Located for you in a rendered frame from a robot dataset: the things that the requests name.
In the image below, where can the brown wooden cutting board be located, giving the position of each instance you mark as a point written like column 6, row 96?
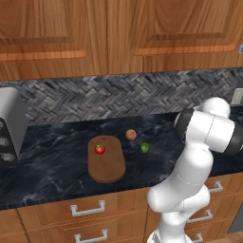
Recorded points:
column 106, row 159

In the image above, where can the grey toaster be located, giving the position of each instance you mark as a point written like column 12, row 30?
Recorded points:
column 9, row 126

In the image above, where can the red tomato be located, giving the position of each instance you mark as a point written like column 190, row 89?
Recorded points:
column 99, row 149

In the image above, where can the white wall socket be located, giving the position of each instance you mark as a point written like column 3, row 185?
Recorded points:
column 237, row 96

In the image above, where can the wooden base cupboard door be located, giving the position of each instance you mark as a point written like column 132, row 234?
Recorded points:
column 9, row 226

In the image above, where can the brown onion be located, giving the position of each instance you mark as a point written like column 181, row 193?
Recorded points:
column 131, row 134

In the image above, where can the wooden wall cupboard door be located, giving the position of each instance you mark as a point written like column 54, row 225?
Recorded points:
column 52, row 34
column 177, row 33

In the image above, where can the wooden drawer front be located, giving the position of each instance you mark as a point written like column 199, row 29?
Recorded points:
column 85, row 207
column 218, row 209
column 88, row 230
column 223, row 185
column 211, row 232

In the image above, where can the green bell pepper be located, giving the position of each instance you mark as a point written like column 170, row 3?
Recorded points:
column 145, row 147

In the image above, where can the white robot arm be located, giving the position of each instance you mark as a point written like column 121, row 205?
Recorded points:
column 193, row 171

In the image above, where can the grey appliance front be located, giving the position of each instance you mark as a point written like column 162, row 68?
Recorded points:
column 236, row 224

